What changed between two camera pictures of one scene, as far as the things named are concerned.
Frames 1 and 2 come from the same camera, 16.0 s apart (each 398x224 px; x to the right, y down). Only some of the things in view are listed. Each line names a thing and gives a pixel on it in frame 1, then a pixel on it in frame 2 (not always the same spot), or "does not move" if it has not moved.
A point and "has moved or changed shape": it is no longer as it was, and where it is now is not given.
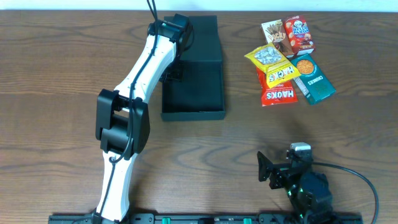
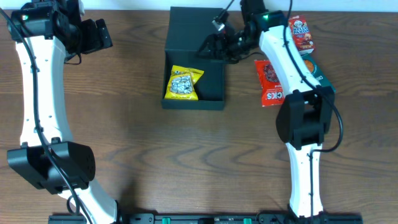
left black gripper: x=171 y=73 -> x=101 y=34
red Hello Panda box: x=299 y=35 does not move
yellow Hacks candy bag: x=279 y=68 has moved or changed shape
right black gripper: x=277 y=173 -> x=219 y=45
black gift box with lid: x=199 y=94 has moved or changed shape
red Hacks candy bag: x=280 y=94 does not move
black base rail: x=255 y=218 does not move
